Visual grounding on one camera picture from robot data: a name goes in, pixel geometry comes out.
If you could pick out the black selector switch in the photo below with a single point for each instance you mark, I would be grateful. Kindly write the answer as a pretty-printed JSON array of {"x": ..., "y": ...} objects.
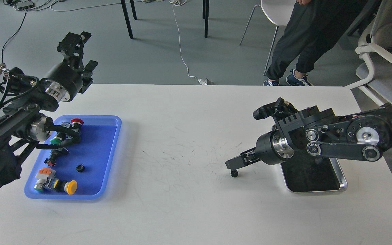
[{"x": 54, "y": 154}]

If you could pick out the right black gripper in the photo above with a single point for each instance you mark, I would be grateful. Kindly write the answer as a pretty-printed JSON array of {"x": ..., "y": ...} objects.
[{"x": 271, "y": 148}]

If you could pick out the black table legs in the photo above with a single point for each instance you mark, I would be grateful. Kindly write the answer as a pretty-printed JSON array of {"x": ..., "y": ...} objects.
[{"x": 205, "y": 16}]

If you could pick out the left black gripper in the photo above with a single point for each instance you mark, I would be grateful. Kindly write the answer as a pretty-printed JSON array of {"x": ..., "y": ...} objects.
[{"x": 68, "y": 78}]

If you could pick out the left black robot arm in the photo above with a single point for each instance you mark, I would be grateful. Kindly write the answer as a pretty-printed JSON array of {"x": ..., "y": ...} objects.
[{"x": 22, "y": 125}]

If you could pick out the green push button switch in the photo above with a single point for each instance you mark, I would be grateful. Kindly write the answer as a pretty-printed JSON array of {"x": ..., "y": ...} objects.
[{"x": 56, "y": 140}]

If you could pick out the silver metal tray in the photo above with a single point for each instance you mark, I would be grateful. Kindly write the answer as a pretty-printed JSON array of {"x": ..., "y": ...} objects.
[{"x": 313, "y": 176}]

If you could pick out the blue plastic tray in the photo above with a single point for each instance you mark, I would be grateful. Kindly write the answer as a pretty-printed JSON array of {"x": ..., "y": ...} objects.
[{"x": 99, "y": 135}]

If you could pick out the orange grey green switch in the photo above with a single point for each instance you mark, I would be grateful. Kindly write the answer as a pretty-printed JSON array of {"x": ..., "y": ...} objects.
[{"x": 45, "y": 178}]

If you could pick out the yellow push button switch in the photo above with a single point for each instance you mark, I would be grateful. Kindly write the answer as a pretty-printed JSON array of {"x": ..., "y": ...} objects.
[{"x": 68, "y": 187}]

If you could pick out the red push button switch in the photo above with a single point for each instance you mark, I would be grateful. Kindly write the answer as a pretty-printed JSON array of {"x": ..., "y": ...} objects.
[{"x": 76, "y": 123}]

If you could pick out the black gear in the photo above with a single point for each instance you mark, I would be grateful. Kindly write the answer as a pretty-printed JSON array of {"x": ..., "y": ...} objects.
[
  {"x": 234, "y": 173},
  {"x": 80, "y": 168}
]

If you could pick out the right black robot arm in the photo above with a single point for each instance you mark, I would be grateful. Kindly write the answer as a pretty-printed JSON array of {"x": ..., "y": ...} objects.
[{"x": 363, "y": 136}]

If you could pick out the person in black clothes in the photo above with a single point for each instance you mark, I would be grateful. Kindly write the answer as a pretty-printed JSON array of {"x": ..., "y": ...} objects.
[{"x": 315, "y": 26}]

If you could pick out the white plastic chair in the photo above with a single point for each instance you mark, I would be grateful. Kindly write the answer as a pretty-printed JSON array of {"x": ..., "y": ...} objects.
[{"x": 278, "y": 12}]

